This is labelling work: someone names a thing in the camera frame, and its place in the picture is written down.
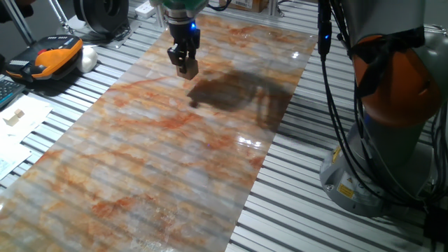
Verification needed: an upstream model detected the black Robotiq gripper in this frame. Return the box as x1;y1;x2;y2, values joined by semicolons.
167;21;201;75

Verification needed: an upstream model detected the wooden cube block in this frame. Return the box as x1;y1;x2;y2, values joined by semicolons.
176;57;200;81

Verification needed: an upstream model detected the dark sleeved person forearm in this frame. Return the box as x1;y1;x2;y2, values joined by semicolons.
0;0;36;24

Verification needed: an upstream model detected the white power strip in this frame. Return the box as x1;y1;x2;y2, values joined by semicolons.
134;0;157;19

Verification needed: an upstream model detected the brown cardboard box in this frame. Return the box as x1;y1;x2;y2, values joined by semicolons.
219;0;270;13

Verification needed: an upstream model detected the black round fan housing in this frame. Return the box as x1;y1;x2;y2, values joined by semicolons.
72;0;130;36

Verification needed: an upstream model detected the white rounded object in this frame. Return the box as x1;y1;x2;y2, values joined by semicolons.
76;46;99;74

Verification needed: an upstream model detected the orange marble pattern mat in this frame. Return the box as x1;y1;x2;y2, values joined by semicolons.
0;13;318;252

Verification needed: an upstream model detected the orange black teach pendant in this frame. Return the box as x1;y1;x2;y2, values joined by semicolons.
3;34;84;83

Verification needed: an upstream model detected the slanted aluminium bar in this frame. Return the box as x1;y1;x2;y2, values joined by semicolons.
2;0;36;46

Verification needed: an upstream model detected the black computer keyboard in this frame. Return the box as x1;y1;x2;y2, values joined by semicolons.
0;79;26;109

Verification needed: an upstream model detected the printed white paper sheet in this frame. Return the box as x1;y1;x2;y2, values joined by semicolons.
0;139;32;181

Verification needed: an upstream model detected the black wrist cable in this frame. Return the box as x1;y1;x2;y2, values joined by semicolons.
206;0;234;12

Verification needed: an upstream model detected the grey metal base plate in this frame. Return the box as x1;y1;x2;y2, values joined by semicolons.
66;15;143;49

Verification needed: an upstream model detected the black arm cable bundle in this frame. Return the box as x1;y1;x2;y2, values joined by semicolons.
316;0;448;211

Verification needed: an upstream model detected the black fabric strap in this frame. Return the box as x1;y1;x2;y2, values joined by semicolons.
349;27;426;99

